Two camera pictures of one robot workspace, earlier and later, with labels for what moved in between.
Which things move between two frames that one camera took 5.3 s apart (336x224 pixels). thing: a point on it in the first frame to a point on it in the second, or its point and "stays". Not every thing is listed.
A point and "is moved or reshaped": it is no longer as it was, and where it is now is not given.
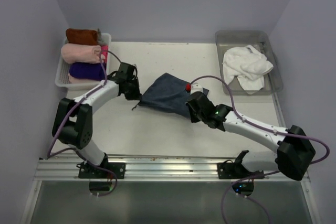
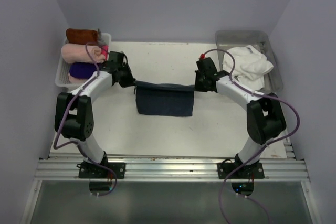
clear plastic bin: (226, 39) stays
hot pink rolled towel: (104, 49) stays
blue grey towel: (167, 94) is moved or reshaped
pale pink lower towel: (73, 80) stays
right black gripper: (193, 119) to (197, 87)
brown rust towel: (82, 36) stays
